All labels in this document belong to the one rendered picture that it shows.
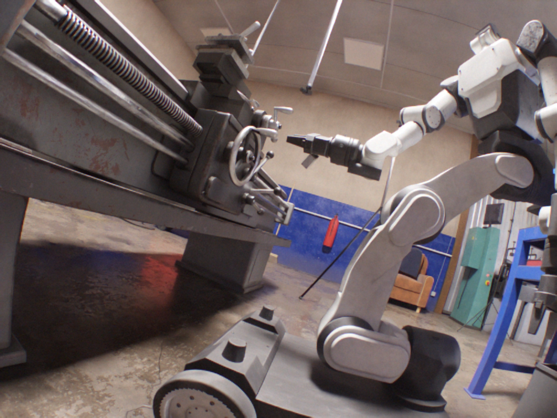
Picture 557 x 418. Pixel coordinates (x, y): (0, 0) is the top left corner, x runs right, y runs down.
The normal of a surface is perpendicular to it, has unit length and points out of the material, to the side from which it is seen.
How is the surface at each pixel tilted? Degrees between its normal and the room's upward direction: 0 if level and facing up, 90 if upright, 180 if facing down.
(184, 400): 90
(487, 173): 109
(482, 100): 98
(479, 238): 90
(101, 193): 90
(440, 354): 59
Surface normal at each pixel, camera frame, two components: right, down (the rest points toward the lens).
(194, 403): -0.15, -0.14
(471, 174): -0.48, 0.11
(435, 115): 0.36, 0.18
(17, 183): 0.92, 0.29
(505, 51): -0.54, -0.28
